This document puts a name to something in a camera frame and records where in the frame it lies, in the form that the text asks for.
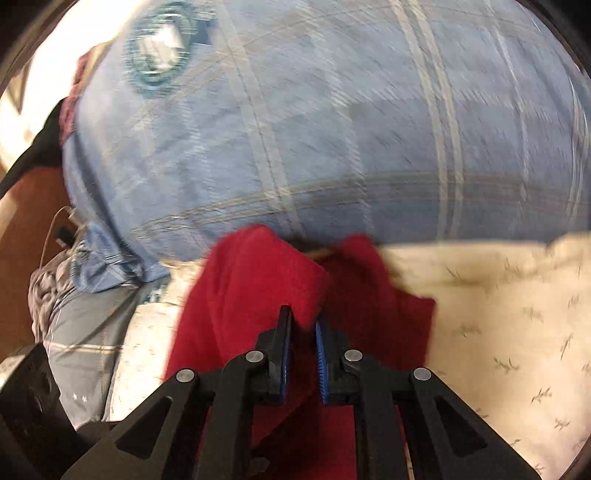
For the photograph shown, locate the pale grey crumpled cloth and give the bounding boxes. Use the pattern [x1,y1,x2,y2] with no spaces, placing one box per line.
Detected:
[29,240,93,333]

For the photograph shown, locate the brown wooden headboard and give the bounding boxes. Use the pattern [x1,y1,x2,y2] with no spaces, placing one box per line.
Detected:
[0,161,75,358]

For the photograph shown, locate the blue plaid quilt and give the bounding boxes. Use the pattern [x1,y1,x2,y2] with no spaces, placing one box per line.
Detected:
[62,0,591,287]

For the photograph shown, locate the white charger cable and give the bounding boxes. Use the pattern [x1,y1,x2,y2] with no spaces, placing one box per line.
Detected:
[39,207,78,268]

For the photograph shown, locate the grey plaid bed sheet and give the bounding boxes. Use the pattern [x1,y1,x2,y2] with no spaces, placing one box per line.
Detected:
[41,272,171,430]

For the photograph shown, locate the maroon cloth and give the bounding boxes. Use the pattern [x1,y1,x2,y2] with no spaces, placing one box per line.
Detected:
[59,44,108,141]

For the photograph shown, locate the red knit garment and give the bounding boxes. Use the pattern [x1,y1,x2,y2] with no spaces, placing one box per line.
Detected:
[164,224,437,480]

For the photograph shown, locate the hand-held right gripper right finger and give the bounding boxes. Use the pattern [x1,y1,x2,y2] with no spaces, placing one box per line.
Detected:
[315,316,543,480]

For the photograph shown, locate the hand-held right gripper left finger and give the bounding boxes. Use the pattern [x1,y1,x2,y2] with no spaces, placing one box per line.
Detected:
[60,305,294,480]

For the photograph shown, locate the dark cloth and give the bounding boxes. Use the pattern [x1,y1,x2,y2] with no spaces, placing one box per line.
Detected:
[0,99,65,197]

